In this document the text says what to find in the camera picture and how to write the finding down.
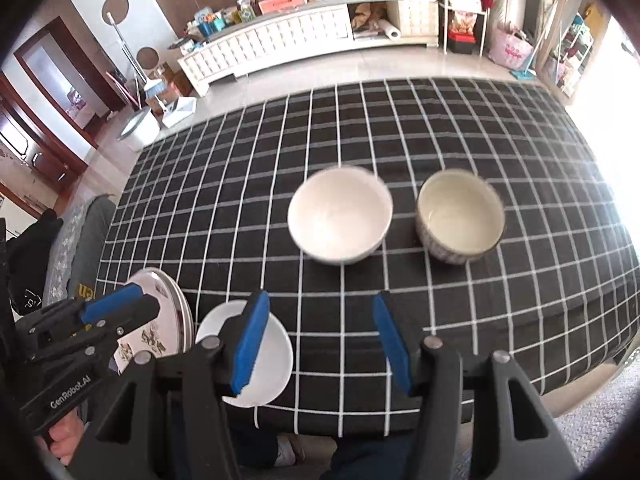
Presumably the person's left leg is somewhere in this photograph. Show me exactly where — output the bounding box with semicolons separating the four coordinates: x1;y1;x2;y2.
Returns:
225;420;281;480

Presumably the blue patterned bowl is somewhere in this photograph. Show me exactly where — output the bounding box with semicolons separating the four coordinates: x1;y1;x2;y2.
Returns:
415;169;506;265

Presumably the white slipper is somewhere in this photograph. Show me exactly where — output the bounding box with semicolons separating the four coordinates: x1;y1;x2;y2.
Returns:
277;435;307;467

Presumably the dark red wooden door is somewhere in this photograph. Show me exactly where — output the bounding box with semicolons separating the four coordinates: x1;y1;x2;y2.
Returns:
0;75;86;201

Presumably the black cloth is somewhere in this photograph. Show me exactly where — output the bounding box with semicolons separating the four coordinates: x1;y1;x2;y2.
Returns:
0;210;63;316

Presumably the white television cabinet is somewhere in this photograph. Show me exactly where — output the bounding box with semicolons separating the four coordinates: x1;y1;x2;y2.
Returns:
177;0;441;98

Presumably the black checkered tablecloth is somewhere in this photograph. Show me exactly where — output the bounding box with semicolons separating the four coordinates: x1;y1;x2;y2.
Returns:
95;77;640;436

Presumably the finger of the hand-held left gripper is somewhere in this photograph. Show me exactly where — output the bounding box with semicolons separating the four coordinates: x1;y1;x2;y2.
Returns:
27;294;162;367
16;282;144;342

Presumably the dark cloth with yellow print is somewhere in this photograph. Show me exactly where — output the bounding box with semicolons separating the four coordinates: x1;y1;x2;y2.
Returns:
65;260;108;307

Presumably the white mop bucket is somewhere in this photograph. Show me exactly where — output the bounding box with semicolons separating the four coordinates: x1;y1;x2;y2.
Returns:
117;110;162;152

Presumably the grey floral sofa cover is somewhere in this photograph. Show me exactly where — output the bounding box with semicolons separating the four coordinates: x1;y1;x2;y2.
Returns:
42;195;116;306

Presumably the pink bag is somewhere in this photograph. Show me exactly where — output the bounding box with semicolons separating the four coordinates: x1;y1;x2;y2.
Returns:
487;25;535;67

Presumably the dark red door frame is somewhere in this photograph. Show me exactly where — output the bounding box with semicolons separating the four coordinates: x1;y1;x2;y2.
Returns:
15;15;126;131

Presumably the brown cardboard box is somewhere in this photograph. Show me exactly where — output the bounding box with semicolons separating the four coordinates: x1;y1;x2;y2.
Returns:
160;67;198;101

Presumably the plain white plate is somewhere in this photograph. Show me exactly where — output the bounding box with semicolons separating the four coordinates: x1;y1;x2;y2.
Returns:
160;275;195;356

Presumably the wide white bowl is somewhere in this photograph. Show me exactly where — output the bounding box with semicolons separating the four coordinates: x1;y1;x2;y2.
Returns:
195;300;294;408

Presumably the small printed white plate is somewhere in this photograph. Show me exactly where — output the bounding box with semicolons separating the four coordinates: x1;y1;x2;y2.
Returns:
116;267;182;376

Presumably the white handled broom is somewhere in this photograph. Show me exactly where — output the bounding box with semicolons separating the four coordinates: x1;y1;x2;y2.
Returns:
102;10;168;106

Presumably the teal floor brush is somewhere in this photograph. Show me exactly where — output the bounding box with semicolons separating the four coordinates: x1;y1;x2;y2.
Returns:
510;20;551;81

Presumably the deep white bowl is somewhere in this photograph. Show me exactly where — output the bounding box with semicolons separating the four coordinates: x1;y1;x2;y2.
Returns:
287;166;393;266

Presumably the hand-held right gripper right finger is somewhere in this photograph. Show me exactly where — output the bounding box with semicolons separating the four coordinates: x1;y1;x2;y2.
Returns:
372;290;581;480

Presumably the cluttered storage shelf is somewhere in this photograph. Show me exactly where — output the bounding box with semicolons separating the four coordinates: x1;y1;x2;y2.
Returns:
547;2;596;98

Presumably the pink box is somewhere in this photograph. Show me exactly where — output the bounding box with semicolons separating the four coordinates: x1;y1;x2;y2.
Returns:
257;0;308;16

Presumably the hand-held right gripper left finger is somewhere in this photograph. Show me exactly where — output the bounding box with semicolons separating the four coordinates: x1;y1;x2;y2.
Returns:
70;289;272;480

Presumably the white wire rack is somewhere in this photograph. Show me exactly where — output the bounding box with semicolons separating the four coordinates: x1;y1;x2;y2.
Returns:
420;0;493;56

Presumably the white dustpan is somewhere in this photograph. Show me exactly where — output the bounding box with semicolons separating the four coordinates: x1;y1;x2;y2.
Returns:
160;96;198;128

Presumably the white plate with pink flowers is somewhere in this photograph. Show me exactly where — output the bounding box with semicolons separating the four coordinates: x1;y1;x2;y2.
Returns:
150;269;190;356

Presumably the person's left hand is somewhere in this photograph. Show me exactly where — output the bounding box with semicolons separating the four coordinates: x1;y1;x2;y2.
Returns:
42;407;90;467

